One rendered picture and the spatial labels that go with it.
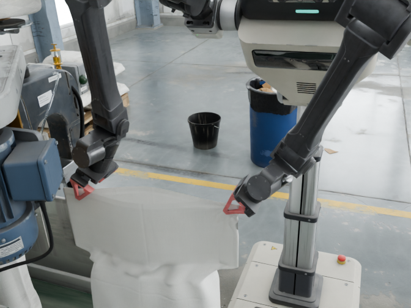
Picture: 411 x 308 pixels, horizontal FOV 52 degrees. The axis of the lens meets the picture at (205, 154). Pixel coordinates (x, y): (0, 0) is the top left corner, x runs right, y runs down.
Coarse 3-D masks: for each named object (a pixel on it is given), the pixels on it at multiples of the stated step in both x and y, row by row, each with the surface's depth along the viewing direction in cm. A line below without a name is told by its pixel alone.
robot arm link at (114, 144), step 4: (108, 140) 107; (112, 140) 108; (120, 140) 110; (104, 144) 105; (108, 144) 106; (112, 144) 107; (116, 144) 108; (108, 148) 107; (112, 148) 108; (116, 148) 109; (108, 152) 108; (112, 152) 109; (108, 156) 109; (112, 156) 110
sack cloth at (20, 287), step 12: (0, 276) 142; (12, 276) 146; (24, 276) 153; (0, 288) 144; (12, 288) 147; (24, 288) 151; (0, 300) 145; (12, 300) 147; (24, 300) 152; (36, 300) 160
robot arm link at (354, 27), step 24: (360, 24) 67; (408, 24) 60; (360, 48) 66; (384, 48) 64; (336, 72) 72; (360, 72) 71; (336, 96) 75; (312, 120) 82; (288, 144) 90; (312, 144) 86
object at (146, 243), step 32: (64, 192) 118; (96, 192) 116; (128, 192) 117; (160, 192) 115; (96, 224) 118; (128, 224) 112; (160, 224) 110; (192, 224) 111; (224, 224) 110; (96, 256) 123; (128, 256) 118; (160, 256) 115; (192, 256) 116; (224, 256) 115; (96, 288) 127; (128, 288) 121; (160, 288) 117; (192, 288) 116
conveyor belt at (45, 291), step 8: (32, 280) 180; (40, 280) 180; (40, 288) 176; (48, 288) 176; (56, 288) 175; (64, 288) 175; (40, 296) 172; (48, 296) 172; (56, 296) 171; (64, 296) 171; (72, 296) 171; (80, 296) 171; (88, 296) 171; (48, 304) 168; (56, 304) 168; (64, 304) 167; (72, 304) 167; (80, 304) 167; (88, 304) 167
